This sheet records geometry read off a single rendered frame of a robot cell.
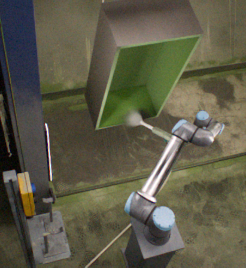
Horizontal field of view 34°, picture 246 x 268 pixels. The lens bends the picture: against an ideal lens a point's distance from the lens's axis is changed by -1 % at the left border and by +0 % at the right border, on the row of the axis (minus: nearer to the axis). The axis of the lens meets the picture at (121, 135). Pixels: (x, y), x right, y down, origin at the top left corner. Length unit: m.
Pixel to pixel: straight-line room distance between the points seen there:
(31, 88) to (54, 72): 1.98
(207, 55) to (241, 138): 1.02
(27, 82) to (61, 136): 1.90
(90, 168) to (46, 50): 1.24
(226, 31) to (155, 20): 2.16
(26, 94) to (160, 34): 0.95
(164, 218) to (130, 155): 1.35
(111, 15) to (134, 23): 0.15
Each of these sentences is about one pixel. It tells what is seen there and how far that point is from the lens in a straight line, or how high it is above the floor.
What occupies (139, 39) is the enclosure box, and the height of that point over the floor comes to 1.64.
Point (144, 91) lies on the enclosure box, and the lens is 3.79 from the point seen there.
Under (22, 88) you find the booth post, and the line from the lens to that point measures 2.16.
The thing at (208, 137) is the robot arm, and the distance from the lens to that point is 2.71.
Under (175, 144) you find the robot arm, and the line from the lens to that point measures 2.67.
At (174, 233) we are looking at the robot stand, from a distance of 2.93.
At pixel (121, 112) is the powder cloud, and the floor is 0.59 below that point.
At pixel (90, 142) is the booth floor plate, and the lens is 3.95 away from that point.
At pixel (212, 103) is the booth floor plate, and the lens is 4.53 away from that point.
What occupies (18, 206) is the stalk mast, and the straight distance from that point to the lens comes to 2.13.
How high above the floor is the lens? 3.28
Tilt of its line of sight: 54 degrees down
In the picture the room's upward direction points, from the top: 10 degrees clockwise
